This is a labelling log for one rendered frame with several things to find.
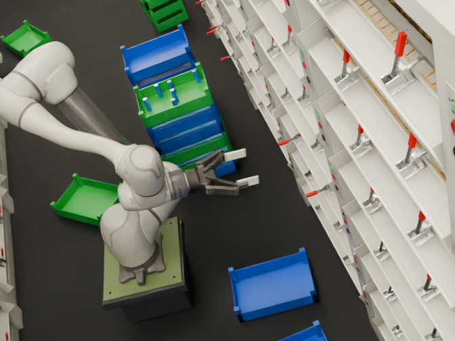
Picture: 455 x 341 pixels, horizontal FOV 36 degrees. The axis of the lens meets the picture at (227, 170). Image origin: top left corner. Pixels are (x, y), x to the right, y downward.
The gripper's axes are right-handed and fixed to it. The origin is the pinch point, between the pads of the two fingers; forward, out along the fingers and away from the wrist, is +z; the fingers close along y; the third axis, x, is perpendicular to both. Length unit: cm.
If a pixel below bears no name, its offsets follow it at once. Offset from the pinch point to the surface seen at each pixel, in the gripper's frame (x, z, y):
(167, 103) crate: -26, -13, -78
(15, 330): -82, -95, -28
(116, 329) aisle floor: -76, -55, -11
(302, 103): 30.3, 13.4, 13.3
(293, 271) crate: -61, 15, -3
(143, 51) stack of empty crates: -25, -15, -121
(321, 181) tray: -7.8, 21.9, 7.0
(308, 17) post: 73, 5, 40
